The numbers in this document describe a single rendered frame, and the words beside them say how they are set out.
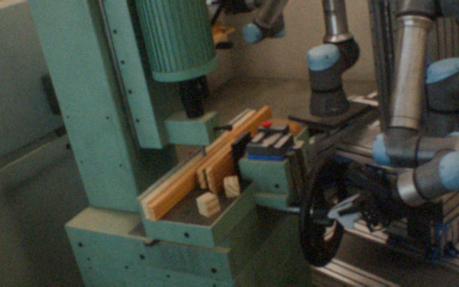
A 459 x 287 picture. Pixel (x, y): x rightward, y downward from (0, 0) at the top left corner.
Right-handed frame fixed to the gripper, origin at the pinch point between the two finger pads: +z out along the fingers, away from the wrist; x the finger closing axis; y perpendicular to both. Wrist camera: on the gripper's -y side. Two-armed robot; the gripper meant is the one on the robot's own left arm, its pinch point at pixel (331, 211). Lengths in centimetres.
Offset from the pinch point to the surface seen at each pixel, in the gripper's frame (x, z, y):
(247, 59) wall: 341, 239, -59
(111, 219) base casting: -9, 62, -25
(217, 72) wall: 318, 259, -63
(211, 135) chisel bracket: 5.6, 23.7, -30.3
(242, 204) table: -2.6, 20.4, -11.4
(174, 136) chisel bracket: 3.3, 33.3, -35.3
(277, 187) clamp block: 5.1, 14.0, -9.8
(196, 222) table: -16.6, 23.1, -15.4
